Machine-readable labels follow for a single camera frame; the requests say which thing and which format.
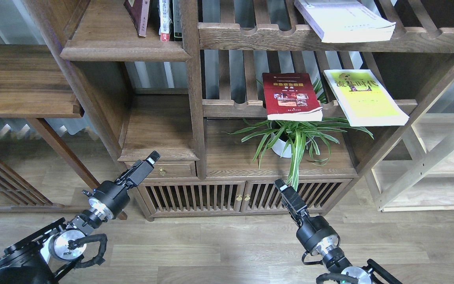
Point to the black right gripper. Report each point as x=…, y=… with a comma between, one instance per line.
x=314, y=233

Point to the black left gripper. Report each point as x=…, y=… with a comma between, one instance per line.
x=113, y=195

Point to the yellow green cover book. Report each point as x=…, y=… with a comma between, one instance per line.
x=363, y=99

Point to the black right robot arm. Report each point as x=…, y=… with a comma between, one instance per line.
x=342, y=271

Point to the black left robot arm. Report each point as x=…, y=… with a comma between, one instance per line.
x=47, y=255

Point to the light wooden shelf unit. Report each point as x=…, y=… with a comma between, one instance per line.
x=419, y=175

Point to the brass drawer knob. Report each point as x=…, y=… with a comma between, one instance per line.
x=162, y=171

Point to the white plant pot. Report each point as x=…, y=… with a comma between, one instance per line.
x=286, y=151

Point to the green spider plant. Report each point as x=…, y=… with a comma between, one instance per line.
x=320, y=133

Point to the red cover book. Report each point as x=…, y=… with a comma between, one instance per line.
x=291, y=97

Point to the dark wooden bookshelf cabinet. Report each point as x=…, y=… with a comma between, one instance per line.
x=183, y=98

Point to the white red upright book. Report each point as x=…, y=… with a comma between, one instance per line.
x=165, y=19

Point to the dark wooden side table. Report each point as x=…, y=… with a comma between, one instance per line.
x=42, y=170

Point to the dark green upright book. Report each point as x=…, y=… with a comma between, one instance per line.
x=176, y=17

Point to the white thick book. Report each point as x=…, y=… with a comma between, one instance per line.
x=344, y=21

